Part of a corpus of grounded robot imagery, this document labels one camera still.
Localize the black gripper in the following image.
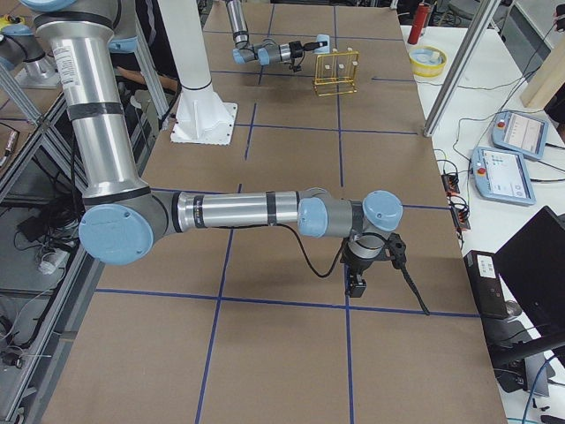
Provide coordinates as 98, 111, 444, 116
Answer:
289, 41, 326, 59
345, 261, 367, 297

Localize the light blue plastic cup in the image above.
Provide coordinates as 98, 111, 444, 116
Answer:
316, 34, 331, 54

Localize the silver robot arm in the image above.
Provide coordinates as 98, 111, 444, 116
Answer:
225, 0, 330, 72
27, 1, 406, 298

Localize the yellow tape roll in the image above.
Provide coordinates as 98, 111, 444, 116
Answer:
408, 46, 448, 78

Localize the red bottle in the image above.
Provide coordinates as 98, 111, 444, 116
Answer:
407, 2, 432, 45

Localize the black computer box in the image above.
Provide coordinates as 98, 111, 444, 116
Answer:
464, 250, 509, 320

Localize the orange black connector block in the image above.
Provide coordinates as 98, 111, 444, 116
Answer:
441, 172, 460, 195

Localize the black monitor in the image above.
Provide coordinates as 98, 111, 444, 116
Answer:
494, 206, 564, 332

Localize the seated person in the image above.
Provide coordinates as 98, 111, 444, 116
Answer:
109, 0, 182, 147

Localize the lower teach pendant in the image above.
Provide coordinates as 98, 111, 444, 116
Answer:
471, 147, 536, 206

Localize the teach pendant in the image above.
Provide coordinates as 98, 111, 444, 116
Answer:
491, 111, 549, 161
471, 147, 536, 206

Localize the upper teach pendant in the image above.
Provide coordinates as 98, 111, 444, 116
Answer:
491, 111, 549, 161

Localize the wooden board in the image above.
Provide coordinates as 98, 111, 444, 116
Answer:
520, 37, 565, 109

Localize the white power strip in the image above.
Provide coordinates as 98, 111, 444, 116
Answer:
38, 248, 69, 275

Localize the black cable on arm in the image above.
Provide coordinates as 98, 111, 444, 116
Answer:
233, 223, 348, 279

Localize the gold wire cup holder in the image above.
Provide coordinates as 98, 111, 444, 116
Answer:
313, 48, 359, 97

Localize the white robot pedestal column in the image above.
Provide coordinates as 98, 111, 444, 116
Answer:
158, 0, 237, 146

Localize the aluminium frame post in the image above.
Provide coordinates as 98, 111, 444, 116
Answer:
423, 0, 501, 137

